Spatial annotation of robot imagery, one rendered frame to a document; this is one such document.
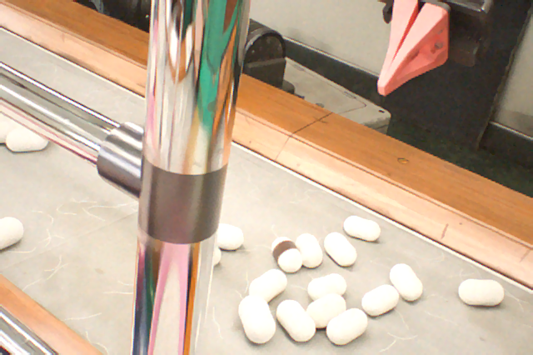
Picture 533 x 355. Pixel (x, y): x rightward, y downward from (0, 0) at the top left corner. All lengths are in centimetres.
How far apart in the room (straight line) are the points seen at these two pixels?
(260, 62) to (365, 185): 74
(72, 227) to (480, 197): 37
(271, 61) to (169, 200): 118
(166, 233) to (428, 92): 249
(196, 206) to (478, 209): 46
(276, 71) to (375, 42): 146
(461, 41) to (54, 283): 39
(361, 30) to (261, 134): 216
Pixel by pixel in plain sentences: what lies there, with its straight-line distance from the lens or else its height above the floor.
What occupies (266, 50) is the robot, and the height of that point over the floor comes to 61.
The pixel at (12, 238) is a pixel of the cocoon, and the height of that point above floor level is 75.
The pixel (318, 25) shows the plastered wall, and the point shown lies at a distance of 291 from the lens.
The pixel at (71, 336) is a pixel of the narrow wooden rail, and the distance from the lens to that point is 40.
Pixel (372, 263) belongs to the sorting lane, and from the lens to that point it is 53.
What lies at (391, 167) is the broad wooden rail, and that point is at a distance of 63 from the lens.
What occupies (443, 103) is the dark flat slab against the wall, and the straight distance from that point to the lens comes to 263.
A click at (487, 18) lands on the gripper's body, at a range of 56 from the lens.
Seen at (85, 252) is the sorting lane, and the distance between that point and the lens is 50.
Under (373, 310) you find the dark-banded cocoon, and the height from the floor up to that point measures 75.
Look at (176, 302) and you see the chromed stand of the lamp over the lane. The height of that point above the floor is 93.
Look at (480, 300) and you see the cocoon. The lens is 52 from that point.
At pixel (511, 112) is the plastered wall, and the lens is 260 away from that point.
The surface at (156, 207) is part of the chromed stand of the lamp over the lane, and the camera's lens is 17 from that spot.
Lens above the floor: 105
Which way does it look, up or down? 30 degrees down
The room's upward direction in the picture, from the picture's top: 11 degrees clockwise
